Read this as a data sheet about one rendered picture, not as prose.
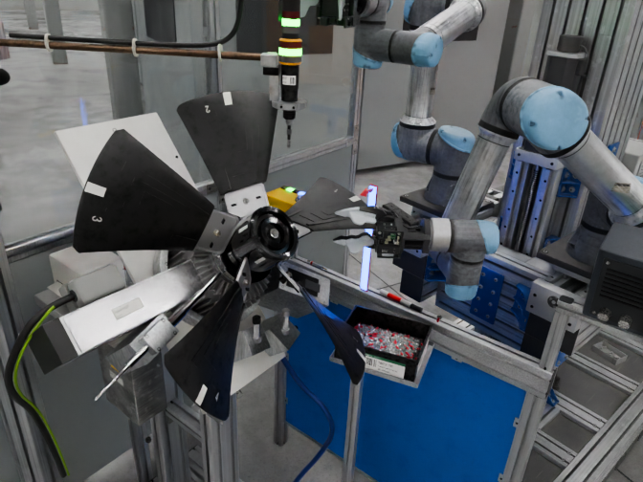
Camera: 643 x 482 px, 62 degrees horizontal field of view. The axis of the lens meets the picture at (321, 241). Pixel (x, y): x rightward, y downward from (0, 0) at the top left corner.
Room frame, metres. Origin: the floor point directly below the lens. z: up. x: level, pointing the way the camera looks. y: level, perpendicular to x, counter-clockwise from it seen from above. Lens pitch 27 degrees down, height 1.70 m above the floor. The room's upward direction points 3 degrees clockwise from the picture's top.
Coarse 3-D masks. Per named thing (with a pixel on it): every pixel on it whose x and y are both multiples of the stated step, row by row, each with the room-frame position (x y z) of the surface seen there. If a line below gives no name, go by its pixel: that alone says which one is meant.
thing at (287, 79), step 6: (282, 66) 1.06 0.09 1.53; (288, 66) 1.05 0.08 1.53; (294, 66) 1.06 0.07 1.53; (282, 72) 1.06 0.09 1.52; (288, 72) 1.05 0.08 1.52; (294, 72) 1.06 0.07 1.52; (282, 78) 1.06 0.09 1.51; (288, 78) 1.05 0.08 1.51; (294, 78) 1.06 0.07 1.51; (282, 84) 1.06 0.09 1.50; (288, 84) 1.05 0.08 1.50; (294, 84) 1.06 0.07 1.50; (282, 90) 1.06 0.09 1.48; (288, 90) 1.06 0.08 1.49; (294, 90) 1.06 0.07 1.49; (282, 96) 1.06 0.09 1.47; (288, 96) 1.06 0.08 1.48; (294, 96) 1.06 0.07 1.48; (288, 114) 1.06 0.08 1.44; (294, 114) 1.06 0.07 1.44
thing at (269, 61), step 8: (264, 56) 1.06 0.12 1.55; (272, 56) 1.06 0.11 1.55; (264, 64) 1.06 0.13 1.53; (272, 64) 1.06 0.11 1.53; (264, 72) 1.05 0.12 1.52; (272, 72) 1.05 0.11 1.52; (272, 80) 1.06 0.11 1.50; (272, 88) 1.06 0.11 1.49; (272, 96) 1.06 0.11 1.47; (272, 104) 1.06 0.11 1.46; (280, 104) 1.04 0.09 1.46; (288, 104) 1.04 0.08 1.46; (296, 104) 1.04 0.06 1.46; (304, 104) 1.06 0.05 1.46
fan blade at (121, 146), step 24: (120, 144) 0.90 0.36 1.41; (96, 168) 0.86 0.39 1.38; (120, 168) 0.88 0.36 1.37; (144, 168) 0.90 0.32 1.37; (168, 168) 0.92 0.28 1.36; (120, 192) 0.87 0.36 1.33; (144, 192) 0.89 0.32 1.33; (168, 192) 0.91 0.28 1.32; (192, 192) 0.93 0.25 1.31; (120, 216) 0.86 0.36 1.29; (144, 216) 0.88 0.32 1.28; (168, 216) 0.90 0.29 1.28; (192, 216) 0.92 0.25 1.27; (96, 240) 0.83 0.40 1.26; (120, 240) 0.86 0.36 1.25; (144, 240) 0.88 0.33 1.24; (168, 240) 0.90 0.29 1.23; (192, 240) 0.92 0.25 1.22
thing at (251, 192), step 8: (256, 184) 1.07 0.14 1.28; (232, 192) 1.07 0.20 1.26; (240, 192) 1.07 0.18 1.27; (248, 192) 1.06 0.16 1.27; (256, 192) 1.06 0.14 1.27; (264, 192) 1.06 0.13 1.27; (232, 200) 1.06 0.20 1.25; (240, 200) 1.06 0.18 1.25; (256, 200) 1.05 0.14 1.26; (264, 200) 1.05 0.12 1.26; (232, 208) 1.05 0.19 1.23; (240, 208) 1.04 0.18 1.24; (248, 208) 1.04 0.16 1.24; (240, 216) 1.03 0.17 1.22
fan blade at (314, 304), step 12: (300, 288) 0.95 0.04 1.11; (312, 300) 0.94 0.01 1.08; (324, 312) 0.96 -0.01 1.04; (324, 324) 0.90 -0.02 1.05; (336, 324) 0.95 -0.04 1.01; (348, 324) 1.05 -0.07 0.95; (336, 336) 0.91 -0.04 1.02; (348, 336) 0.97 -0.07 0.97; (360, 336) 1.04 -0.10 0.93; (336, 348) 0.87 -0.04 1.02; (348, 348) 0.91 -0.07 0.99; (360, 348) 0.97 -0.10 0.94; (348, 360) 0.87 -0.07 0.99; (360, 360) 0.92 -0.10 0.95; (348, 372) 0.84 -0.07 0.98; (360, 372) 0.88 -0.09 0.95
